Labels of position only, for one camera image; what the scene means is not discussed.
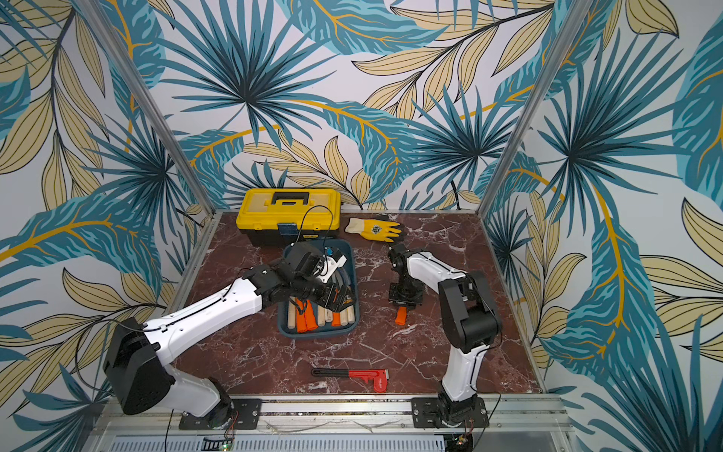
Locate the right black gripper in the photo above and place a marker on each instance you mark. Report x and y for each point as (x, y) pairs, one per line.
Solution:
(405, 297)

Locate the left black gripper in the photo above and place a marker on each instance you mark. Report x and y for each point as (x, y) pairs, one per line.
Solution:
(338, 304)

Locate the teal plastic tray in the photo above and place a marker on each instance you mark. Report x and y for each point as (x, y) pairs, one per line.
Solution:
(327, 331)

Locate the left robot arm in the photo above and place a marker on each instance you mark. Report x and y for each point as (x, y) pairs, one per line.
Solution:
(139, 362)

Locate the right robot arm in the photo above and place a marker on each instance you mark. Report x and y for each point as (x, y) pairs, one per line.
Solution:
(471, 323)

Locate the yellow work glove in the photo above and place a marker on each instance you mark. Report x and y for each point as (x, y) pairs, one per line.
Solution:
(374, 230)

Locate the red black pipe wrench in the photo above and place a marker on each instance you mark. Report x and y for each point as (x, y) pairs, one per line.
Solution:
(379, 378)

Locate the yellow black toolbox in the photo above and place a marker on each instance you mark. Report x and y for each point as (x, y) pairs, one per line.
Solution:
(277, 217)

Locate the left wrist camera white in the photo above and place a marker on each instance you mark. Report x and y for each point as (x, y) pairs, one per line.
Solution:
(334, 260)

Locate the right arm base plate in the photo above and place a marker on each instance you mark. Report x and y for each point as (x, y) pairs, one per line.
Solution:
(439, 413)

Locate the aluminium front rail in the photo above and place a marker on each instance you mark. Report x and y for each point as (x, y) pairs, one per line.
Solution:
(367, 414)

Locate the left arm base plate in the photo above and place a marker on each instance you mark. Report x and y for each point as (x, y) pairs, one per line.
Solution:
(241, 414)

